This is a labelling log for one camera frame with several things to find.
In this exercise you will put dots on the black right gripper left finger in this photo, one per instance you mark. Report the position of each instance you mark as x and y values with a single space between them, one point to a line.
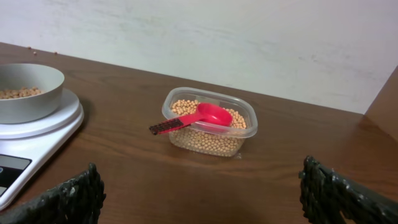
78 200

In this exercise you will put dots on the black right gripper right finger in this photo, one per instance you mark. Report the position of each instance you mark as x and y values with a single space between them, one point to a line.
328 197

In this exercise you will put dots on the red plastic measuring scoop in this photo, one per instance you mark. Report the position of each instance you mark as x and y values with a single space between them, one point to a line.
205 112

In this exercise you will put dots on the white digital kitchen scale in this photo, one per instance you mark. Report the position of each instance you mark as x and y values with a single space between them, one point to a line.
26 147

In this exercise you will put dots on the white round bowl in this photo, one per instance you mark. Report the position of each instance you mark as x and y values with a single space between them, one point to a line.
29 92

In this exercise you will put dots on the clear plastic container of soybeans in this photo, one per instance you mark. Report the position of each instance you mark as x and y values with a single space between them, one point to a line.
210 138

